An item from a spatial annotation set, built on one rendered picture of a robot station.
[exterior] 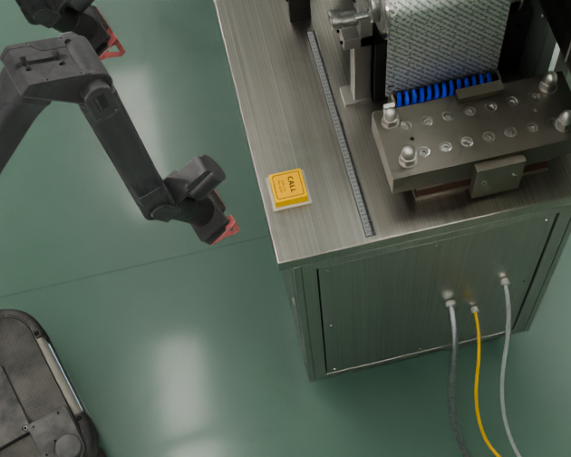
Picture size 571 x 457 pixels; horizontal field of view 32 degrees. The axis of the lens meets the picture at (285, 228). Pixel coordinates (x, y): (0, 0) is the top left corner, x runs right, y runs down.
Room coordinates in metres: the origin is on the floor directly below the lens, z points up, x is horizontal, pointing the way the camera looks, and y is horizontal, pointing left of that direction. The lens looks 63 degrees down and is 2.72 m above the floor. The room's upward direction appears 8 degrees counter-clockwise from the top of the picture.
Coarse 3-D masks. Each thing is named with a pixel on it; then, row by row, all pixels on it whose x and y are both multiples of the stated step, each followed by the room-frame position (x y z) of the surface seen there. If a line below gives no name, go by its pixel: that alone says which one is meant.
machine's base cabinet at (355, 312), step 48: (432, 240) 0.88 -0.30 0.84; (480, 240) 0.89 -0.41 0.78; (528, 240) 0.90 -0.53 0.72; (288, 288) 1.03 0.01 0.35; (336, 288) 0.86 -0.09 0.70; (384, 288) 0.87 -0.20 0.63; (432, 288) 0.88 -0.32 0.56; (480, 288) 0.90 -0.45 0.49; (528, 288) 0.91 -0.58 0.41; (336, 336) 0.86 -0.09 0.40; (384, 336) 0.87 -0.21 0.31; (432, 336) 0.89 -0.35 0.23; (480, 336) 0.90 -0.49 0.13
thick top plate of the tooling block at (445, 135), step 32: (448, 96) 1.10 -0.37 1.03; (512, 96) 1.08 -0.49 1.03; (544, 96) 1.07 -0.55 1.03; (384, 128) 1.05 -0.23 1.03; (416, 128) 1.04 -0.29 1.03; (448, 128) 1.03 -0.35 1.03; (480, 128) 1.02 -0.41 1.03; (512, 128) 1.01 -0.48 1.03; (544, 128) 1.00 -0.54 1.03; (384, 160) 0.99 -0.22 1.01; (448, 160) 0.96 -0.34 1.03; (480, 160) 0.95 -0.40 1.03
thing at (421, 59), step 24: (480, 24) 1.15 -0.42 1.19; (504, 24) 1.15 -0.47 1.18; (408, 48) 1.13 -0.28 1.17; (432, 48) 1.14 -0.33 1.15; (456, 48) 1.14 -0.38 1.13; (480, 48) 1.15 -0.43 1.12; (408, 72) 1.14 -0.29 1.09; (432, 72) 1.14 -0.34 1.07; (456, 72) 1.14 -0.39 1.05; (480, 72) 1.15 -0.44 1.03
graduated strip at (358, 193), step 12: (312, 36) 1.40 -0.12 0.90; (312, 48) 1.37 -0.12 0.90; (324, 72) 1.30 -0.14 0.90; (324, 84) 1.27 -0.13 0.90; (324, 96) 1.24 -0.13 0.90; (336, 108) 1.20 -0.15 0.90; (336, 120) 1.17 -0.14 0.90; (336, 132) 1.14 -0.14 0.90; (348, 144) 1.10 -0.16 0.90; (348, 156) 1.08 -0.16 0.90; (348, 168) 1.05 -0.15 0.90; (360, 192) 0.98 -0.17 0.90; (360, 204) 0.96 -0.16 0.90; (360, 216) 0.93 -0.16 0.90; (372, 228) 0.90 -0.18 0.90
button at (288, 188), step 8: (272, 176) 1.04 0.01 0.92; (280, 176) 1.04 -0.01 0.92; (288, 176) 1.03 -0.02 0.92; (296, 176) 1.03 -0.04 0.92; (272, 184) 1.02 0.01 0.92; (280, 184) 1.02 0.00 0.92; (288, 184) 1.01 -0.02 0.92; (296, 184) 1.01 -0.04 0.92; (304, 184) 1.01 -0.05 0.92; (272, 192) 1.01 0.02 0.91; (280, 192) 1.00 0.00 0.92; (288, 192) 1.00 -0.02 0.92; (296, 192) 0.99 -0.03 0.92; (304, 192) 0.99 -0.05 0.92; (280, 200) 0.98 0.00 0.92; (288, 200) 0.98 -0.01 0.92; (296, 200) 0.98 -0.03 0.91; (304, 200) 0.98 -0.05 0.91
